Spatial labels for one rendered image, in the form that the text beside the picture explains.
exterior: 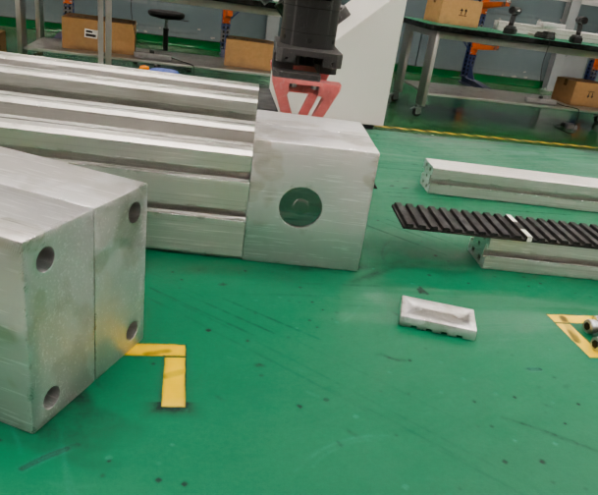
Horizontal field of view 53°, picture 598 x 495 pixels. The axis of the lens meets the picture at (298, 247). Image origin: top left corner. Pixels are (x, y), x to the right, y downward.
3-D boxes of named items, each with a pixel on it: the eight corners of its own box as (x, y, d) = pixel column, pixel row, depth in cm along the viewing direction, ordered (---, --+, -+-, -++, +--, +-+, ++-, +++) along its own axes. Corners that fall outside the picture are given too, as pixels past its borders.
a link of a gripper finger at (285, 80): (263, 150, 60) (274, 54, 57) (263, 133, 67) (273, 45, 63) (330, 158, 61) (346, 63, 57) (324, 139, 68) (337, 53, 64)
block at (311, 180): (340, 213, 58) (357, 115, 54) (357, 272, 47) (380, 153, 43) (246, 203, 57) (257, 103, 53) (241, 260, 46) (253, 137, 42)
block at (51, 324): (165, 319, 37) (172, 171, 33) (33, 435, 27) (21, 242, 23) (29, 277, 39) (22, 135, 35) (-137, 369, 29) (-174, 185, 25)
